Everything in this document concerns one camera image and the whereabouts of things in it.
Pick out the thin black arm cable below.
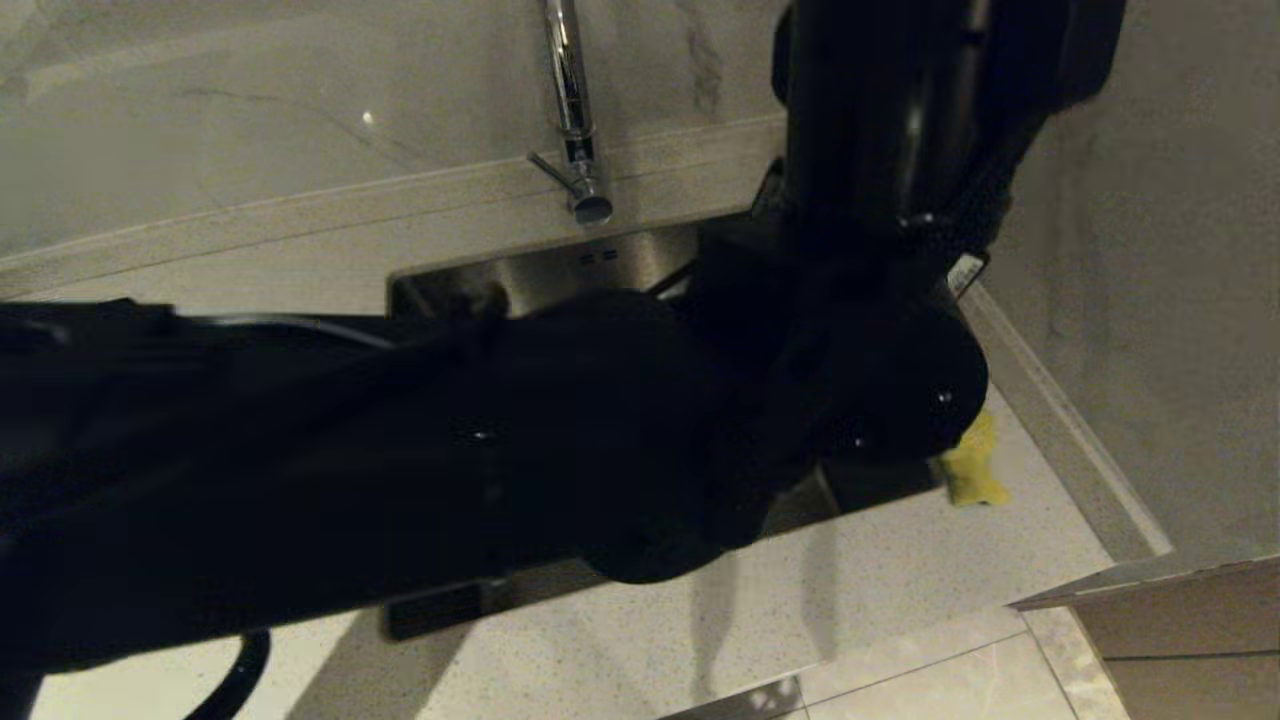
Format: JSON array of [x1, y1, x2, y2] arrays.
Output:
[[175, 312, 399, 351]]

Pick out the stainless steel sink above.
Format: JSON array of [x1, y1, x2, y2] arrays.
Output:
[[383, 215, 944, 643]]

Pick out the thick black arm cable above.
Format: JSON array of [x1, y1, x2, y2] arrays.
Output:
[[183, 628, 274, 720]]

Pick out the yellow green sponge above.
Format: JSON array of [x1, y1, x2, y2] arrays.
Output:
[[938, 410, 1011, 508]]

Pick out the chrome faucet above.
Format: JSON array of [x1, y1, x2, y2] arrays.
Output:
[[526, 0, 616, 225]]

